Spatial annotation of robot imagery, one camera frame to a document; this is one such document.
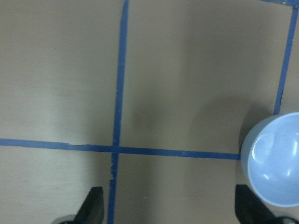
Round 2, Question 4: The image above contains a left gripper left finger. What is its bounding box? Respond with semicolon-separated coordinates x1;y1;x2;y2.
74;187;104;224

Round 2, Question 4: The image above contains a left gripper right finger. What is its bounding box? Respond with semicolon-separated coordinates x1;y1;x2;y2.
235;184;277;224

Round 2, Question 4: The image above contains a blue ceramic bowl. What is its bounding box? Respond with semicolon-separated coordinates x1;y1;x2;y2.
240;112;299;207

